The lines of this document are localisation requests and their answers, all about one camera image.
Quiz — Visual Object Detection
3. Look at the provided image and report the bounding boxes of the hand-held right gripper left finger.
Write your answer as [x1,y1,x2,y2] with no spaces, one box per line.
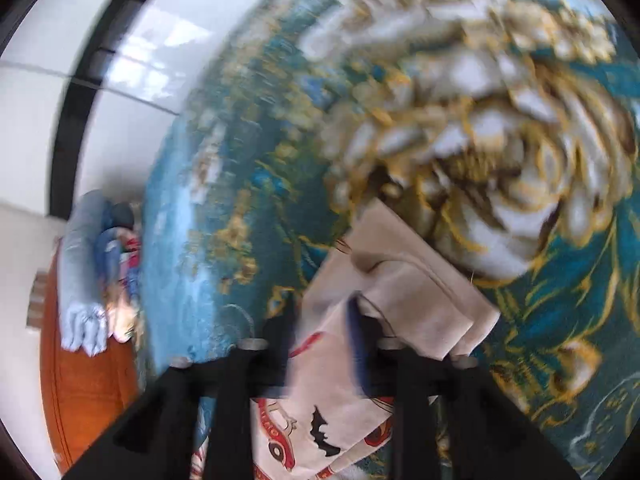
[62,298,301,480]

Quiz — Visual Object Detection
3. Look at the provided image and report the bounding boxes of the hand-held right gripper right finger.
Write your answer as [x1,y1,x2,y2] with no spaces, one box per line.
[347,294,581,480]

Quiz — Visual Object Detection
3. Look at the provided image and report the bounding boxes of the cream car print shirt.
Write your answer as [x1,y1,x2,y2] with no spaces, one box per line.
[249,198,502,473]

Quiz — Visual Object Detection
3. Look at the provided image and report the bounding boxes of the pile of colourful clothes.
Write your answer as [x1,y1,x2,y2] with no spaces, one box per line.
[100,201,146,345]

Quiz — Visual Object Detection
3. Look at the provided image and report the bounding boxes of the light blue jeans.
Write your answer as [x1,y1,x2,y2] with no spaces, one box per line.
[59,190,112,358]

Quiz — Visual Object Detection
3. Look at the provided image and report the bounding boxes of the orange wooden furniture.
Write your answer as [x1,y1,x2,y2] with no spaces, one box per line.
[27,240,151,478]

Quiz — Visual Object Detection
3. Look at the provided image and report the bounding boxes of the teal floral printed blanket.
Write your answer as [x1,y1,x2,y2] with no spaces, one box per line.
[137,0,640,480]

